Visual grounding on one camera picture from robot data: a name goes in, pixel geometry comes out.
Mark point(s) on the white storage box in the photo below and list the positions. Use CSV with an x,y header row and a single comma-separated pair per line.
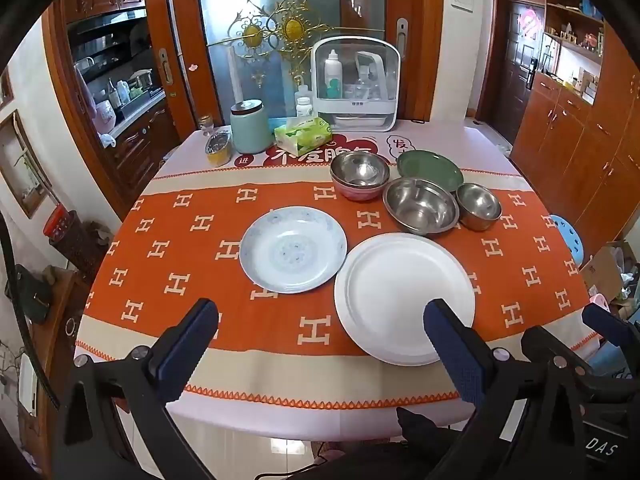
x,y
350,107

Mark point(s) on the clear plastic bottle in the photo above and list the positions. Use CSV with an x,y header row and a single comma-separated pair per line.
x,y
363,87

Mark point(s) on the yellow tin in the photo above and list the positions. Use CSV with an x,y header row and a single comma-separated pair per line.
x,y
217,152

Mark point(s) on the red lidded jar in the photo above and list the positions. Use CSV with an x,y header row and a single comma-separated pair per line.
x,y
56,220

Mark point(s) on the wooden glass sliding door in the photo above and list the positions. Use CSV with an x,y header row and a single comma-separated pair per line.
x,y
425,60

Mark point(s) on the cardboard box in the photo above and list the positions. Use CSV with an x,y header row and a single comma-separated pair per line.
x,y
600,270

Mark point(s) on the dark entry door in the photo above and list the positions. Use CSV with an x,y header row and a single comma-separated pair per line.
x,y
515,60

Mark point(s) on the framed wall picture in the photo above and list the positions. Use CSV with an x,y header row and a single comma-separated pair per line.
x,y
22,165

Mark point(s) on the green tissue pack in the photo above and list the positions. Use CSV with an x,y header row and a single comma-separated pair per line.
x,y
302,135

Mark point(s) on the green plate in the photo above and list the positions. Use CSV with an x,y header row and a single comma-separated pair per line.
x,y
430,167

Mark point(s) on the large steel bowl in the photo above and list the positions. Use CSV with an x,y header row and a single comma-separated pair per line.
x,y
420,205

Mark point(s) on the large white plate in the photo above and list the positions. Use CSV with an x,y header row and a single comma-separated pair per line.
x,y
400,290

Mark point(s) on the white pill bottle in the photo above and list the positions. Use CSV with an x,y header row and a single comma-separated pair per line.
x,y
304,109

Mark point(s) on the white bottle teal label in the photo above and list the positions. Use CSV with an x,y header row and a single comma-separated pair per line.
x,y
332,77

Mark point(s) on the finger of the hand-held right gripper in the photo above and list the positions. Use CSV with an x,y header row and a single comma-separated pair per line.
x,y
600,320
540,341

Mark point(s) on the mint green canister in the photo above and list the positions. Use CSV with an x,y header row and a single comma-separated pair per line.
x,y
250,130

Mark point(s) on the wooden wall cabinet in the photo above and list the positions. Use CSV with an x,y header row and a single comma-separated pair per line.
x,y
565,130

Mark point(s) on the gold door ornament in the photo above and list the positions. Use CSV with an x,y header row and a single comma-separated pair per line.
x,y
292,27

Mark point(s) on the small glass jar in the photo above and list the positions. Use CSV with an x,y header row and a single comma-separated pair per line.
x,y
206,127

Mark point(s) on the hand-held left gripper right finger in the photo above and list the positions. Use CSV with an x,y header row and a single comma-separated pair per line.
x,y
455,355

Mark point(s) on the black bag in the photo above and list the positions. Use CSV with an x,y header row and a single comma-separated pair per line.
x,y
32,295

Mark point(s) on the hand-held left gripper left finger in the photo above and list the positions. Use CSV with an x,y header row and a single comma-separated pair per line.
x,y
187,347

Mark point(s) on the blue plastic stool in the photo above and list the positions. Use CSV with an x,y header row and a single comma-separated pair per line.
x,y
567,240

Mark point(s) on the blue patterned white plate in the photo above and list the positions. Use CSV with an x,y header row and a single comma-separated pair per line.
x,y
292,250

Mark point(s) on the small steel bowl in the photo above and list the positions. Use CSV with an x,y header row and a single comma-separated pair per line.
x,y
477,205

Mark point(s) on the pink steel-lined bowl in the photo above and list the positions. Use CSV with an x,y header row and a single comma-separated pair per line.
x,y
357,167

